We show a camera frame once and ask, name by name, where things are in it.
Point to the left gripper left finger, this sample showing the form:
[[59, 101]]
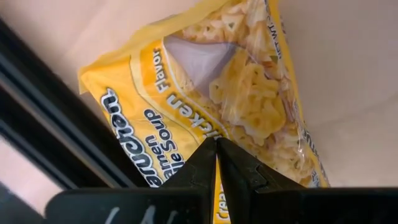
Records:
[[192, 177]]

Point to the yellow Creamy Chicken ramen packet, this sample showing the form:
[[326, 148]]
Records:
[[248, 109]]

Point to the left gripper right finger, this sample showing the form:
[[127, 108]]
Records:
[[245, 180]]

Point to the black aluminium table frame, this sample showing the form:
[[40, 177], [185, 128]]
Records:
[[46, 118]]

